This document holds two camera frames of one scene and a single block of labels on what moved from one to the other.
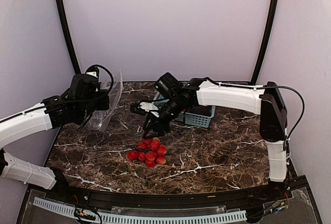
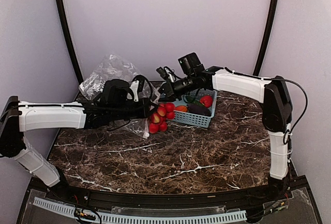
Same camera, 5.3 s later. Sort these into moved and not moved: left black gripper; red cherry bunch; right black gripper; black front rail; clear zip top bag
Moved: red cherry bunch; clear zip top bag; right black gripper; left black gripper
Not moved: black front rail
